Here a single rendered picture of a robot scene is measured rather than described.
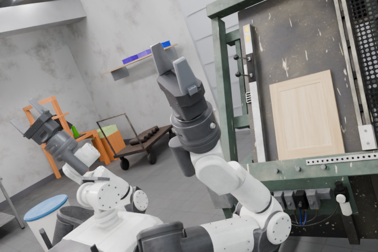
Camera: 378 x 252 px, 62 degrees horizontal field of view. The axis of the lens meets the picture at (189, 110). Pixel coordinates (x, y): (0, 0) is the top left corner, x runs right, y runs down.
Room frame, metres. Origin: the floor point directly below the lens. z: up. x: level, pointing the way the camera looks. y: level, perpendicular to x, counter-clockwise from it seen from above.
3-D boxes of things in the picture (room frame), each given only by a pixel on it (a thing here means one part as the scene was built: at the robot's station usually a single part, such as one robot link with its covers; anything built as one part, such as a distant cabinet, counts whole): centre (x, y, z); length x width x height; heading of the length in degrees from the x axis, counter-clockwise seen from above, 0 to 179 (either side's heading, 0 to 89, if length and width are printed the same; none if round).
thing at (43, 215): (3.53, 1.96, 0.31); 0.50 x 0.50 x 0.62
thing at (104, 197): (0.77, 0.29, 1.44); 0.10 x 0.07 x 0.09; 46
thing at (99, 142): (7.17, 2.58, 0.90); 1.43 x 1.24 x 1.80; 46
